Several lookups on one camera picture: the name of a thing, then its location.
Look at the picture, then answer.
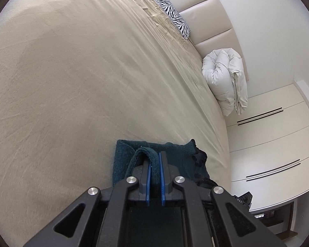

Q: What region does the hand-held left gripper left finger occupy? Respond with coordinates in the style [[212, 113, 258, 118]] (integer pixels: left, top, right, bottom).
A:
[[23, 157, 152, 247]]

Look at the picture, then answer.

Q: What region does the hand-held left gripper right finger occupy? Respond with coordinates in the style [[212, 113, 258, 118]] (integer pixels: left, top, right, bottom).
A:
[[158, 151, 286, 247]]

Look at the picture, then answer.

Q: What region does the dark teal knit sweater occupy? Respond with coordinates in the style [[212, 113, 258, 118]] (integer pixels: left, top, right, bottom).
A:
[[113, 138, 219, 247]]

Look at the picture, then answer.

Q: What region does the white wardrobe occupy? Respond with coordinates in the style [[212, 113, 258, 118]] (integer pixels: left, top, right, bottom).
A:
[[225, 80, 309, 211]]

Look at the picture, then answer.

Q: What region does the dark recessed shelf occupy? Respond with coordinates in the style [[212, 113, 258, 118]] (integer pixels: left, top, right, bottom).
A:
[[252, 201, 296, 236]]

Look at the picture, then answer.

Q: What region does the folded white duvet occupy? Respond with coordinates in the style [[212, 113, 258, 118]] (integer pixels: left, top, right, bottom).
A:
[[201, 48, 248, 117]]

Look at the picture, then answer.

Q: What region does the bed with beige sheet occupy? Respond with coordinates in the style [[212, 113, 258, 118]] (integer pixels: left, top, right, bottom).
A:
[[0, 0, 232, 247]]

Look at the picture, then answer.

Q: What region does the zebra print pillow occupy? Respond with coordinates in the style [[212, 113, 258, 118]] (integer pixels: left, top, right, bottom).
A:
[[148, 0, 190, 40]]

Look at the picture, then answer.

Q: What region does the cream padded headboard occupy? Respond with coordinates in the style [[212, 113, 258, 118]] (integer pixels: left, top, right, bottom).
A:
[[154, 0, 250, 98]]

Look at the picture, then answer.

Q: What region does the black wardrobe door handle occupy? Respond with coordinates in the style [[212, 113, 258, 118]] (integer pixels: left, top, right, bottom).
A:
[[237, 107, 284, 126], [246, 159, 301, 180]]

